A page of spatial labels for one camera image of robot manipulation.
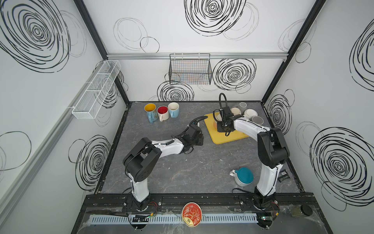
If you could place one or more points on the light blue mug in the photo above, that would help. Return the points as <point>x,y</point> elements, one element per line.
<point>173,109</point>

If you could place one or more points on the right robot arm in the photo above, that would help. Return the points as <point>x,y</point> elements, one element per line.
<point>273,151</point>

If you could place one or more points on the blue patterned mug yellow inside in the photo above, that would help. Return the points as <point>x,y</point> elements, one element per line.
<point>151,111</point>

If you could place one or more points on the red round tin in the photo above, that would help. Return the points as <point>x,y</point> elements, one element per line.
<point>192,214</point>

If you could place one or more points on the large grey mug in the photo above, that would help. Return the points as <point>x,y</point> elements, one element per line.
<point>258,120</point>

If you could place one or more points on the grey mug at back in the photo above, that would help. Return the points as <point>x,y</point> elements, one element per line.
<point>243,107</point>

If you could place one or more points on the dark jar black lid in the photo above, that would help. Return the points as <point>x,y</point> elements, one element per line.
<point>300,211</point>

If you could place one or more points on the small black card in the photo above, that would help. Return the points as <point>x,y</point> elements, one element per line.
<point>283,175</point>

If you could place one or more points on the peach mug cream base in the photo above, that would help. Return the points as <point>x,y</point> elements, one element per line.
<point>217,118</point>

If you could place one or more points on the white slotted cable duct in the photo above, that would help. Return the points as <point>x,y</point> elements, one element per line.
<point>216,218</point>

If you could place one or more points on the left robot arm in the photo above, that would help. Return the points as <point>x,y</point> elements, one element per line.
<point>143,157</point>

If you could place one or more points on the black wire basket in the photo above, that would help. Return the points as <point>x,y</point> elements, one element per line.
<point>191,69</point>

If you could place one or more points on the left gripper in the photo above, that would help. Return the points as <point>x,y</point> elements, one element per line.
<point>197,138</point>

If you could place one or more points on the white mug on tray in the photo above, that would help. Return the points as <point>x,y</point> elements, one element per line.
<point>250,113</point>

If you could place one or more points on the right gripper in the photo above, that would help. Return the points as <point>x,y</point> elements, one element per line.
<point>221,127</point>

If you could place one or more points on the cream mug on tray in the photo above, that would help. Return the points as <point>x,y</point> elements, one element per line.
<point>236,111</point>

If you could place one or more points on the cream mug red inside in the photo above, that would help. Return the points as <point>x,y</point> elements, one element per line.
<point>163,113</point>

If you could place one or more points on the white wire shelf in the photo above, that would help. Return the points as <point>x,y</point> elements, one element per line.
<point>97,90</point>

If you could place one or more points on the white jar teal lid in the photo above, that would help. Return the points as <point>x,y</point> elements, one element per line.
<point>243,176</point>

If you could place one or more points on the yellow plastic tray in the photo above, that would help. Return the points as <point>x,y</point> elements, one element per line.
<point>220,138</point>

